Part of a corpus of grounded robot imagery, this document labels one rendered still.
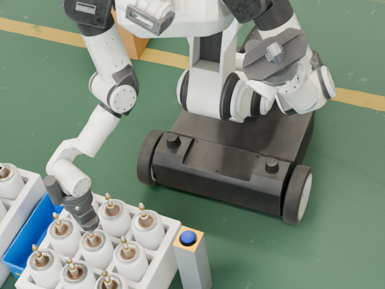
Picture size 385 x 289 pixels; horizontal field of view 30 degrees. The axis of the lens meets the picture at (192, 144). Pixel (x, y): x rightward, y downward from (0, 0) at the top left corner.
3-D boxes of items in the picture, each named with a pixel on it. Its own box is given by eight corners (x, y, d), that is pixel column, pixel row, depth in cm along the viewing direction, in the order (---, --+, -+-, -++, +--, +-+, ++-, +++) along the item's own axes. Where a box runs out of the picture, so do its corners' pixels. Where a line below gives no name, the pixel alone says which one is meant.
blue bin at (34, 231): (55, 209, 259) (47, 190, 250) (82, 218, 256) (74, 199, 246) (10, 278, 243) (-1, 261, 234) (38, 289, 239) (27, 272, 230)
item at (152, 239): (169, 238, 238) (161, 207, 224) (168, 263, 232) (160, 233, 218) (140, 239, 239) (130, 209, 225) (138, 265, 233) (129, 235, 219)
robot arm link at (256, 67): (321, 59, 124) (318, 67, 136) (293, 12, 125) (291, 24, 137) (258, 97, 126) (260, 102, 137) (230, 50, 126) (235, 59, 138)
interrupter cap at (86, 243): (77, 242, 220) (76, 241, 219) (95, 226, 223) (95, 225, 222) (92, 257, 216) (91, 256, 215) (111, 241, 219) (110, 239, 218)
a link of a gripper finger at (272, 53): (279, 57, 119) (279, 62, 125) (270, 40, 119) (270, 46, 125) (271, 62, 119) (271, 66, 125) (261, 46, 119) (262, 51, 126)
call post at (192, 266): (193, 276, 236) (182, 225, 212) (213, 283, 234) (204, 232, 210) (184, 295, 232) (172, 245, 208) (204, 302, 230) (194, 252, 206)
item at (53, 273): (36, 295, 230) (19, 266, 216) (54, 270, 235) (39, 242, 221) (59, 307, 226) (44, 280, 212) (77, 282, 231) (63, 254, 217)
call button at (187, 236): (184, 231, 211) (184, 227, 209) (197, 235, 209) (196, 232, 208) (179, 242, 209) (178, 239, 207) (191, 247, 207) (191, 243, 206)
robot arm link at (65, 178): (76, 174, 203) (66, 149, 194) (100, 194, 198) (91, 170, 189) (44, 199, 199) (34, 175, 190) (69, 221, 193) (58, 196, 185)
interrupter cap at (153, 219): (158, 210, 224) (157, 209, 223) (157, 231, 219) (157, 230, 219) (134, 212, 225) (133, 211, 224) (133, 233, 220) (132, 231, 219)
